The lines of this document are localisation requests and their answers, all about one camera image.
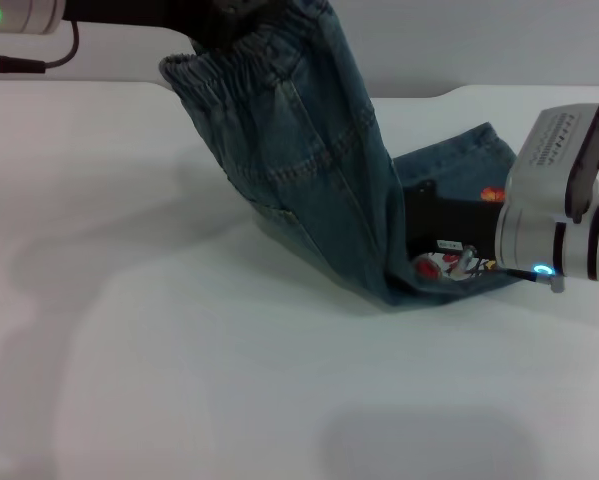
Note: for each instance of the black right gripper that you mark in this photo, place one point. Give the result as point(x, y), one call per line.
point(449, 222)

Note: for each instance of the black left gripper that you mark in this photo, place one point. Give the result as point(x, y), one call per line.
point(139, 11)

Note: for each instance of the blue denim shorts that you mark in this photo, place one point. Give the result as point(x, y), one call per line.
point(304, 150)

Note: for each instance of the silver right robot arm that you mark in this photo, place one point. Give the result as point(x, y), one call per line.
point(569, 240)

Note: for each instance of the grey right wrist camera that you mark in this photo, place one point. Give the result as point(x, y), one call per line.
point(554, 155)

